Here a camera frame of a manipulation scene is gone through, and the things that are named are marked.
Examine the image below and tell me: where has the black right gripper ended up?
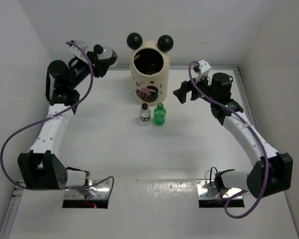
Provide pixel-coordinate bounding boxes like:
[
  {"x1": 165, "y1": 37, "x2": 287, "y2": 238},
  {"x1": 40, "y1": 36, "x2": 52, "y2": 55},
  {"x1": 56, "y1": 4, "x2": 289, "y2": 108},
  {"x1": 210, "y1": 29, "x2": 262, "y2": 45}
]
[{"x1": 173, "y1": 71, "x2": 217, "y2": 104}]

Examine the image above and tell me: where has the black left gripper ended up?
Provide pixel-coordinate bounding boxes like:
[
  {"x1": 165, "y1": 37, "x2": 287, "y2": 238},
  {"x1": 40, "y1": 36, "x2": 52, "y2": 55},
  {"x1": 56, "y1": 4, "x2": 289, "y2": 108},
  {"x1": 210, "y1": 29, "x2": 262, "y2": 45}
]
[{"x1": 68, "y1": 51, "x2": 112, "y2": 90}]

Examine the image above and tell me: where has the black cap bottle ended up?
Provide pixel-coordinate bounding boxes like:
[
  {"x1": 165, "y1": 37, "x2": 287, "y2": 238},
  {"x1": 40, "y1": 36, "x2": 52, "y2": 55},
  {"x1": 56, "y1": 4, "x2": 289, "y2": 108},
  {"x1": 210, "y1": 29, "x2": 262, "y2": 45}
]
[{"x1": 93, "y1": 44, "x2": 118, "y2": 67}]

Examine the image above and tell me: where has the green plastic bottle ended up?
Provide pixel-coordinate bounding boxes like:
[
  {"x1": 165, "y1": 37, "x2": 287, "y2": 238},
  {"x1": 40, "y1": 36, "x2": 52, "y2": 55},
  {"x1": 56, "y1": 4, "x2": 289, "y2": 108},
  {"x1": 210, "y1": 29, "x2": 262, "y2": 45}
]
[{"x1": 153, "y1": 103, "x2": 166, "y2": 125}]

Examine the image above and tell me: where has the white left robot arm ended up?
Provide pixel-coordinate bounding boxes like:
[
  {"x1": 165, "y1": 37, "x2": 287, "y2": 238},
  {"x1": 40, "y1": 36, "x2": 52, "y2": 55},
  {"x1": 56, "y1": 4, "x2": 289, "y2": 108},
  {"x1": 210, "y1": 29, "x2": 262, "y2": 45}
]
[{"x1": 17, "y1": 50, "x2": 117, "y2": 190}]

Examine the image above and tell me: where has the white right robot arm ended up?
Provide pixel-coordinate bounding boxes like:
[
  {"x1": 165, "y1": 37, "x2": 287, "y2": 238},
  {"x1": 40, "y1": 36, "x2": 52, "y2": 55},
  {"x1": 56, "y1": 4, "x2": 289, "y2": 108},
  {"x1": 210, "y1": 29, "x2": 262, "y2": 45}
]
[{"x1": 173, "y1": 73, "x2": 293, "y2": 198}]

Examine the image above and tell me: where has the cream bin with black ears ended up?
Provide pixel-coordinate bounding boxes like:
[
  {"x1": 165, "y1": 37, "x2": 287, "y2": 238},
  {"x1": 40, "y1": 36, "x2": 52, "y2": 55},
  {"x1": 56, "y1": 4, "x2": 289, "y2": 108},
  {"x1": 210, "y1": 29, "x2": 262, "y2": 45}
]
[{"x1": 127, "y1": 32, "x2": 174, "y2": 107}]

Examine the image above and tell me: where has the blue label clear bottle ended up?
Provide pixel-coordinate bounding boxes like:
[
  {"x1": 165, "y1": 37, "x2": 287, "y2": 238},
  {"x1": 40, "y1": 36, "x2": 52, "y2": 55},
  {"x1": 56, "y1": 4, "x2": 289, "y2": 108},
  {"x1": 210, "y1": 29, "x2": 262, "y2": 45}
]
[{"x1": 139, "y1": 103, "x2": 151, "y2": 125}]

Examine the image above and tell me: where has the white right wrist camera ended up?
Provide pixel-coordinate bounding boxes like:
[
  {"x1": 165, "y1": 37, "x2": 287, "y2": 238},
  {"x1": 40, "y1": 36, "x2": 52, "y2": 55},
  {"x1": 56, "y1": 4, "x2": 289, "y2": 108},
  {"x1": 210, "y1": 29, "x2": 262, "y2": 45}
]
[{"x1": 193, "y1": 60, "x2": 211, "y2": 80}]

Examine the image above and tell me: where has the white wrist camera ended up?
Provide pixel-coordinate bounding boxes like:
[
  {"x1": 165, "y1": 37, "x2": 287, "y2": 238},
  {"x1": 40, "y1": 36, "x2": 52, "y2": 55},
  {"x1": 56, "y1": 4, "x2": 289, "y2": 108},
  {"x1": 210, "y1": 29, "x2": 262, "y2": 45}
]
[
  {"x1": 193, "y1": 60, "x2": 211, "y2": 80},
  {"x1": 69, "y1": 40, "x2": 89, "y2": 62}
]

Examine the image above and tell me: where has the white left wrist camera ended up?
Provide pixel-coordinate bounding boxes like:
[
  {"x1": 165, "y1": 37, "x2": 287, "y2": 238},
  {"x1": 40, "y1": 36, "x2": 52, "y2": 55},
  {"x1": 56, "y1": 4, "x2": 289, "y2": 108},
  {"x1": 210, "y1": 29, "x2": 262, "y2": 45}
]
[{"x1": 69, "y1": 40, "x2": 89, "y2": 62}]

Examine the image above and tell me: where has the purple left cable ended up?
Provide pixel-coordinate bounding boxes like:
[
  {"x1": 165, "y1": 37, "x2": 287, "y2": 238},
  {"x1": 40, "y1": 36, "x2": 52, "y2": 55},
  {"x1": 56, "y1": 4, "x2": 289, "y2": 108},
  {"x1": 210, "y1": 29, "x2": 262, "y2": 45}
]
[{"x1": 0, "y1": 41, "x2": 115, "y2": 194}]

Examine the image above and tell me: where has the purple cable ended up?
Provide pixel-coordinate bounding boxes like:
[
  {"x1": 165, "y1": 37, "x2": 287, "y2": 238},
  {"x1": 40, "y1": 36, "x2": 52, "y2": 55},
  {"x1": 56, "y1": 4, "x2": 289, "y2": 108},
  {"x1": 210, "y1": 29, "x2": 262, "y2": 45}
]
[
  {"x1": 188, "y1": 60, "x2": 269, "y2": 220},
  {"x1": 0, "y1": 41, "x2": 115, "y2": 194}
]

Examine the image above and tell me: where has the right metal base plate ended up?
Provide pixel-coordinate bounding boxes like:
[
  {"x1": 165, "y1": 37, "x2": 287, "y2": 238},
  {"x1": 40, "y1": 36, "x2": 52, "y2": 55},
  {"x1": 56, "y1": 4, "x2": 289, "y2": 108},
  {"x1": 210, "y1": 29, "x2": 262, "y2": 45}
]
[{"x1": 196, "y1": 179, "x2": 241, "y2": 200}]

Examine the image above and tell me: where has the metal base plate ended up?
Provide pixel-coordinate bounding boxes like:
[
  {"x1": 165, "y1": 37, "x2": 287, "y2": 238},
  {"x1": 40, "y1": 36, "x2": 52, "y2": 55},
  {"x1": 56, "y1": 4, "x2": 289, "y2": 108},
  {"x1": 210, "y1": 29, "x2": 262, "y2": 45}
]
[
  {"x1": 64, "y1": 179, "x2": 112, "y2": 200},
  {"x1": 196, "y1": 179, "x2": 241, "y2": 200}
]

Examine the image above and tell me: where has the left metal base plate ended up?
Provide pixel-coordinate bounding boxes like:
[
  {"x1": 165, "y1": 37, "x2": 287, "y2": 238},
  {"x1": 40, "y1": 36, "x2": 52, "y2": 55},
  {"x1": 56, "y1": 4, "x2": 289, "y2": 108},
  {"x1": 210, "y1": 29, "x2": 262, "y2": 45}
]
[{"x1": 64, "y1": 179, "x2": 112, "y2": 200}]

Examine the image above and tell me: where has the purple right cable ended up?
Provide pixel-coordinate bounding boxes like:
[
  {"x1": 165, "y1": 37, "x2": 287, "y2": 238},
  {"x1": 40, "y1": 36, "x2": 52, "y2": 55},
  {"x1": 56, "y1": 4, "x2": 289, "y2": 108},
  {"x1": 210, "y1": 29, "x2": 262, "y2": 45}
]
[{"x1": 188, "y1": 60, "x2": 269, "y2": 220}]

